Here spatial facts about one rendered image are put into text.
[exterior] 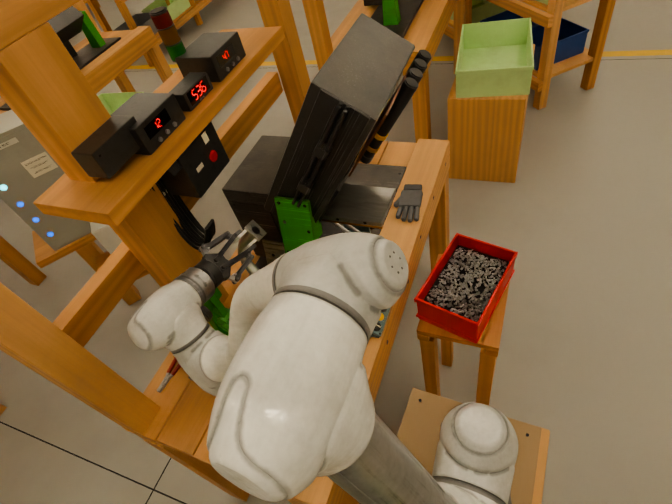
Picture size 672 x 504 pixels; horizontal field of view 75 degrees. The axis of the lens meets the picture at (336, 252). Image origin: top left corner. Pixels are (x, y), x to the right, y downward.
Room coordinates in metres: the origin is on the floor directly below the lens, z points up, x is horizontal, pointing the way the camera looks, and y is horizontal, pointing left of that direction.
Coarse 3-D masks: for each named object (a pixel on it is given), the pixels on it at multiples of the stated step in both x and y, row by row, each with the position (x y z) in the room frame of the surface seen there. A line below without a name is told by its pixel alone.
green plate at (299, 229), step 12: (276, 204) 1.02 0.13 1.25; (288, 204) 1.00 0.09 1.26; (288, 216) 0.99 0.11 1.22; (300, 216) 0.97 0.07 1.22; (312, 216) 0.98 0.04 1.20; (288, 228) 0.99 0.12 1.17; (300, 228) 0.97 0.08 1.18; (312, 228) 0.95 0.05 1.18; (288, 240) 0.98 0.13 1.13; (300, 240) 0.96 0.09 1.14; (312, 240) 0.94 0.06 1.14
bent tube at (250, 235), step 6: (252, 222) 0.94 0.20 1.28; (246, 228) 0.91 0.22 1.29; (252, 228) 0.93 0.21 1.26; (258, 228) 0.93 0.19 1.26; (246, 234) 0.92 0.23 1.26; (252, 234) 0.90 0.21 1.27; (258, 234) 0.90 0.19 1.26; (264, 234) 0.91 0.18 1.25; (240, 240) 0.94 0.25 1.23; (246, 240) 0.92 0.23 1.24; (252, 240) 0.91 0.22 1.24; (258, 240) 0.89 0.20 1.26; (240, 246) 0.93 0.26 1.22; (240, 252) 0.93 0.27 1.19; (252, 264) 0.92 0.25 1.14; (252, 270) 0.91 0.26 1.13
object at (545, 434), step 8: (544, 432) 0.32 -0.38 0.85; (544, 440) 0.30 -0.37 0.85; (544, 448) 0.28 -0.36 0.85; (544, 456) 0.27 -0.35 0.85; (544, 464) 0.25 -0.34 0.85; (536, 472) 0.24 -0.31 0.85; (544, 472) 0.23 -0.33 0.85; (536, 480) 0.22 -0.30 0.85; (536, 488) 0.21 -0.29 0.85; (536, 496) 0.19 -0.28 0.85
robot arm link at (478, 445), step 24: (456, 408) 0.34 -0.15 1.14; (480, 408) 0.32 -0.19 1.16; (456, 432) 0.29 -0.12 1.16; (480, 432) 0.27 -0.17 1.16; (504, 432) 0.26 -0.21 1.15; (456, 456) 0.25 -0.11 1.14; (480, 456) 0.23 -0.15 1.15; (504, 456) 0.22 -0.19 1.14; (480, 480) 0.20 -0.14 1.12; (504, 480) 0.19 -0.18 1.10
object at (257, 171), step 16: (256, 144) 1.39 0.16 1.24; (272, 144) 1.36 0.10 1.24; (256, 160) 1.29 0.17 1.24; (272, 160) 1.27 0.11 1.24; (240, 176) 1.23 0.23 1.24; (256, 176) 1.20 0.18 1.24; (272, 176) 1.18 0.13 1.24; (224, 192) 1.19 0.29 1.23; (240, 192) 1.15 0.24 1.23; (256, 192) 1.12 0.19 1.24; (240, 208) 1.17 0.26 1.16; (256, 208) 1.13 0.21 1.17; (240, 224) 1.19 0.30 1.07; (272, 224) 1.11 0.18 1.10; (272, 240) 1.13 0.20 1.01
